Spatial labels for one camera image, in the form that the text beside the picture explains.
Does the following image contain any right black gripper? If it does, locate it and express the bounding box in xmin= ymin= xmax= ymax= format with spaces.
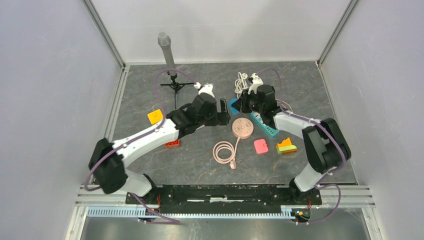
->
xmin=232 ymin=89 xmax=265 ymax=115

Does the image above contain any blue adapter plug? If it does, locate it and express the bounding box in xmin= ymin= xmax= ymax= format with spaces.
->
xmin=228 ymin=98 xmax=240 ymax=116

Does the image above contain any pink round socket with cable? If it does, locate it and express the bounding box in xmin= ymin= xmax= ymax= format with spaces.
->
xmin=212 ymin=117 xmax=254 ymax=170

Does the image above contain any pink adapter plug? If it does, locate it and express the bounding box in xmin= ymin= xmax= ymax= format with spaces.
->
xmin=253 ymin=138 xmax=269 ymax=155

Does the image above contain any yellow cube adapter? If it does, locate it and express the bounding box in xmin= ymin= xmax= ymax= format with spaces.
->
xmin=147 ymin=109 xmax=164 ymax=126

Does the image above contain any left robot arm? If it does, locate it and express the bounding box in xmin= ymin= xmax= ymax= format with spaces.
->
xmin=84 ymin=93 xmax=230 ymax=204

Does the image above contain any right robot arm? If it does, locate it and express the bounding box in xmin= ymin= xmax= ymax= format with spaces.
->
xmin=231 ymin=84 xmax=352 ymax=204

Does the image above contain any teal power strip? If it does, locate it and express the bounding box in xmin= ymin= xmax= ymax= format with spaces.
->
xmin=250 ymin=112 xmax=280 ymax=138

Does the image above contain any red lego brick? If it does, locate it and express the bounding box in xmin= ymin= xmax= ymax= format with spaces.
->
xmin=165 ymin=139 xmax=180 ymax=149

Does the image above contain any orange green lego stack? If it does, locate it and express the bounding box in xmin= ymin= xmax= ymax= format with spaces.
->
xmin=276 ymin=137 xmax=298 ymax=155

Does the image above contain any grey microphone on tripod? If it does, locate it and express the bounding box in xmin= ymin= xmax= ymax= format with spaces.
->
xmin=157 ymin=32 xmax=194 ymax=108

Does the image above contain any white bundled cable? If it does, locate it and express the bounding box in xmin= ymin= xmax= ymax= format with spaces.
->
xmin=233 ymin=71 xmax=253 ymax=99

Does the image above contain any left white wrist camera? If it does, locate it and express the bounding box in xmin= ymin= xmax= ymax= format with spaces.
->
xmin=193 ymin=82 xmax=215 ymax=98

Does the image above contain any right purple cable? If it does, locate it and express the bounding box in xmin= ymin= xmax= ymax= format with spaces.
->
xmin=256 ymin=67 xmax=348 ymax=226

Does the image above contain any purple cable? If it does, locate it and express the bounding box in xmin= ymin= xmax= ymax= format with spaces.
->
xmin=256 ymin=67 xmax=348 ymax=226
xmin=83 ymin=68 xmax=200 ymax=225

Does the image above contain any salmon charger with thin cable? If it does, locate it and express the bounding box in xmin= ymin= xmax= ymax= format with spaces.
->
xmin=279 ymin=99 xmax=293 ymax=113

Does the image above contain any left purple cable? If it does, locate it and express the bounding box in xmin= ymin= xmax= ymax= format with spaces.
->
xmin=83 ymin=68 xmax=200 ymax=225

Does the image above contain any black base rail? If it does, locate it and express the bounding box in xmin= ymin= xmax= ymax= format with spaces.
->
xmin=141 ymin=184 xmax=322 ymax=214

